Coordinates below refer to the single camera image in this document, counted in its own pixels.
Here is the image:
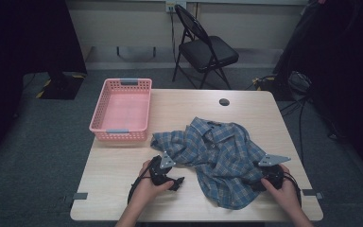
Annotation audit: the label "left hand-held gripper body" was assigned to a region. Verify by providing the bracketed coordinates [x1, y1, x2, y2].
[148, 150, 177, 187]

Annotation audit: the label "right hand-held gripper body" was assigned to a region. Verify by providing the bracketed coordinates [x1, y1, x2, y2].
[253, 153, 292, 191]

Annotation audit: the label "blue plaid shirt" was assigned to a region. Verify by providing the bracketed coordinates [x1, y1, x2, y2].
[150, 116, 268, 211]

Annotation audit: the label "person's left hand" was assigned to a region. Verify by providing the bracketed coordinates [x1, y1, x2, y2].
[137, 159, 175, 210]

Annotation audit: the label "person's right hand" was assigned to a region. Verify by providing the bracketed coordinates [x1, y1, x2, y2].
[260, 163, 303, 216]

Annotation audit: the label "grey table edge clamp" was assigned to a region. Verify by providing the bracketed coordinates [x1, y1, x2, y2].
[71, 191, 89, 201]
[301, 188, 324, 201]

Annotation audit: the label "pink plastic basket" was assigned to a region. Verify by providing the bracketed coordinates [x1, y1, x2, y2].
[88, 78, 153, 142]

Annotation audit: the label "black stand base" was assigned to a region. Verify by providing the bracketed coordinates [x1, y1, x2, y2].
[35, 71, 86, 101]

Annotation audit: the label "black folding chair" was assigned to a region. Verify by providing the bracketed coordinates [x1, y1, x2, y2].
[171, 4, 240, 91]

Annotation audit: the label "dark covered equipment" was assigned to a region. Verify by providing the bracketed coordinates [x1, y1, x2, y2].
[272, 0, 363, 190]

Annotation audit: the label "black curtain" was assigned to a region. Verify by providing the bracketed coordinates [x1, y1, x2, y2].
[0, 0, 88, 168]

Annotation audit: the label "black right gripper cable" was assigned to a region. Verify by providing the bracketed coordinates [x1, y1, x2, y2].
[283, 171, 303, 209]

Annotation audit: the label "black floor cables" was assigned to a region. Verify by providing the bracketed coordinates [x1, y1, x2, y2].
[278, 94, 311, 162]

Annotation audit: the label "black wall outlet cable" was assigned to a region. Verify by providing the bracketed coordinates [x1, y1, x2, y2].
[169, 11, 178, 65]

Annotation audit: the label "white wall outlet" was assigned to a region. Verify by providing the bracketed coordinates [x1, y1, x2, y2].
[164, 1, 187, 14]

